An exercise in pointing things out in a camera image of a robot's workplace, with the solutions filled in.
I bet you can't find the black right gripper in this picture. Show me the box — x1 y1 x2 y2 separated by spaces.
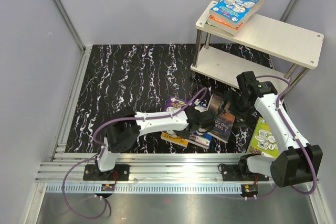
217 89 256 128

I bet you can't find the dark tale of two cities book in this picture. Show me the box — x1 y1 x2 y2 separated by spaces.
207 94 235 143

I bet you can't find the orange 78-storey treehouse book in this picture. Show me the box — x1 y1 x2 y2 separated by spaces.
207 15 244 30

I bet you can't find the green 104-storey treehouse book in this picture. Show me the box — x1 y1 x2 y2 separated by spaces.
204 0 238 36

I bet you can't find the blue 26-storey treehouse book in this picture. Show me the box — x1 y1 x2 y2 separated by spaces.
209 0 264 27

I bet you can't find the purple treehouse book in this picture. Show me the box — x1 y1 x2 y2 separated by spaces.
164 96 207 112

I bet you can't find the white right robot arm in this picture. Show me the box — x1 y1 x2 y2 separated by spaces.
224 71 323 195

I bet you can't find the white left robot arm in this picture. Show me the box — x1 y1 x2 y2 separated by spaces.
93 105 215 180

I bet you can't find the dark blue treehouse book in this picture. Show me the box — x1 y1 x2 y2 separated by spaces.
187 105 213 149

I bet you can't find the yellow 39-storey treehouse book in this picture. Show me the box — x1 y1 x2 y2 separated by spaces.
161 132 188 148

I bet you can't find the lime green treehouse book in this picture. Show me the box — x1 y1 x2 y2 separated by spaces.
246 118 279 158

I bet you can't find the white two-tier shelf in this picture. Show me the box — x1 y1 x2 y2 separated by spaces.
191 1 324 92

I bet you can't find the black marble pattern mat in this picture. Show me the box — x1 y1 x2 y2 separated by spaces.
65 44 300 154

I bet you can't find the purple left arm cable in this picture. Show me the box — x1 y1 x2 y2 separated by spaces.
61 87 208 219

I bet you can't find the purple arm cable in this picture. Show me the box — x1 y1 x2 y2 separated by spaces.
256 74 317 196
61 87 208 219

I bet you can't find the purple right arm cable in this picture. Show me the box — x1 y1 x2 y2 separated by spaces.
256 74 317 196

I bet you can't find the aluminium mounting rail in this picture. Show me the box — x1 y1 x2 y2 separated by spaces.
34 153 320 186

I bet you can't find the white slotted cable duct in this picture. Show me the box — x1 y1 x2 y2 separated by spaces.
46 184 244 195

